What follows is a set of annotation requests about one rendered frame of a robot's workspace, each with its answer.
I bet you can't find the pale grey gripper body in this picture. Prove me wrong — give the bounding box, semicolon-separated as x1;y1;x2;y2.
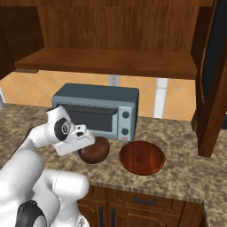
52;130;98;157

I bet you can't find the small dark brown bowl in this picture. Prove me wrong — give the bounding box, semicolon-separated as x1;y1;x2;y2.
77;136;111;165

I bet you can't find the large reddish brown bowl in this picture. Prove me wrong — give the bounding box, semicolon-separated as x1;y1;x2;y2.
118;140;167;176

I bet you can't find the wooden cabinet door dark panel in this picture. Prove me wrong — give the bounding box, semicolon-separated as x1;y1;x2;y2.
191;0;227;159

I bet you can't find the grey toaster oven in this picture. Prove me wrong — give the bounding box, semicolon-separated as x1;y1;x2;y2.
51;82;140;143

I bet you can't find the wooden base cupboard door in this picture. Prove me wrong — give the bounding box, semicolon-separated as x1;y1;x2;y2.
77;198;107;227
106;201;182;227

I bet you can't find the wooden drawer front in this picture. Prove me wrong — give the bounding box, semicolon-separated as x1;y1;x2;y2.
120;190;186;218

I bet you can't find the white wall socket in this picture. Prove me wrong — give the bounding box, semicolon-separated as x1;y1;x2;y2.
107;74;121;88

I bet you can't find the black cupboard door handle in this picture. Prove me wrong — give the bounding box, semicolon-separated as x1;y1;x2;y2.
110;207;117;227
98;205;105;227

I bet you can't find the black drawer handle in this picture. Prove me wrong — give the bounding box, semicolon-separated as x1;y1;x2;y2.
131;194;158;207

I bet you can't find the open wooden wall cabinet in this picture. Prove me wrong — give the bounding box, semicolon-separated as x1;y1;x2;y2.
13;0;215;81

